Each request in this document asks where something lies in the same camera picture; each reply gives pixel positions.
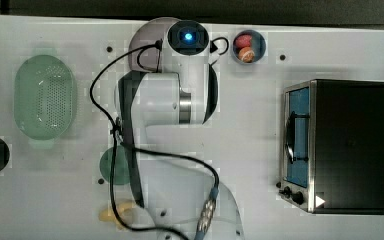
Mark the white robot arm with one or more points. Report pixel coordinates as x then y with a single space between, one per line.
182 194

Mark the grey round plate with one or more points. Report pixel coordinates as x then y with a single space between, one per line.
148 34

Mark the green round plate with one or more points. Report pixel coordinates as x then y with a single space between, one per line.
121 175

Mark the orange toy fruit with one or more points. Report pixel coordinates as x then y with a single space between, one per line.
246 55

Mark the red toy fruit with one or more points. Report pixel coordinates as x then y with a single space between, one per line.
243 41

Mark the blue bowl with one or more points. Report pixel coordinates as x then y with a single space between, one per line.
258 44

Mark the yellow toy banana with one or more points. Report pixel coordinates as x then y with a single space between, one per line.
116 216

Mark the silver toaster oven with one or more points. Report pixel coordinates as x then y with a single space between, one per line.
333 147

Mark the green perforated basket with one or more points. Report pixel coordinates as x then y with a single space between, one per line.
44 97

